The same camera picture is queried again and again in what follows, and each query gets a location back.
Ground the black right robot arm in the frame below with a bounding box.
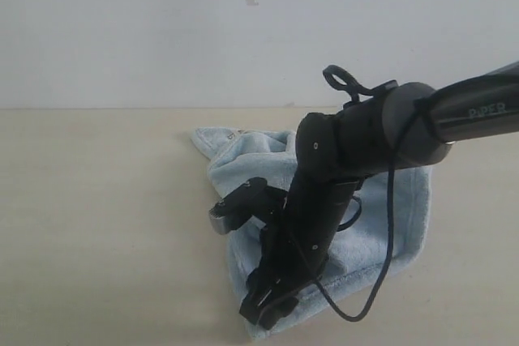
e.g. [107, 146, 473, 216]
[239, 63, 518, 329]

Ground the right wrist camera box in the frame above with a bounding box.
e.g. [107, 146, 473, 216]
[208, 177, 287, 235]

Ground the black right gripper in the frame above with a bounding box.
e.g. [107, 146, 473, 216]
[239, 171, 361, 328]

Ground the light blue fluffy towel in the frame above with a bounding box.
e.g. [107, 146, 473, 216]
[191, 126, 431, 340]

